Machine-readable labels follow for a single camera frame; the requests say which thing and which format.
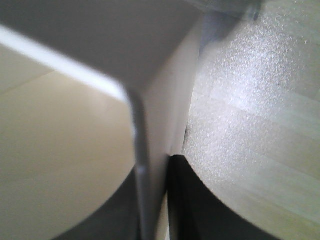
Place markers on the white plastic trash bin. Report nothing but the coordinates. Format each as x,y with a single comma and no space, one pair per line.
89,91

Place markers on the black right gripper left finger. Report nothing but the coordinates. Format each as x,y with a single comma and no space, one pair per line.
117,219

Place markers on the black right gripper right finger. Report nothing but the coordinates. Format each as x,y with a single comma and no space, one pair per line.
195,213

